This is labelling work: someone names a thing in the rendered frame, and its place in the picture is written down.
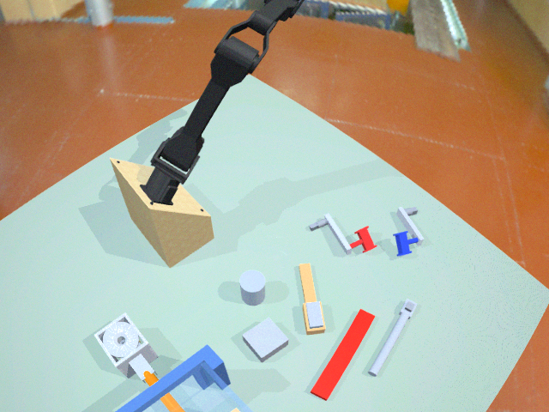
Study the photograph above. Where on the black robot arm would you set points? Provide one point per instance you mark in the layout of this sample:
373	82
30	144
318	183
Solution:
232	62

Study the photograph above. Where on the pale blue cylinder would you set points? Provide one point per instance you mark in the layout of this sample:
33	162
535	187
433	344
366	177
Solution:
252	286

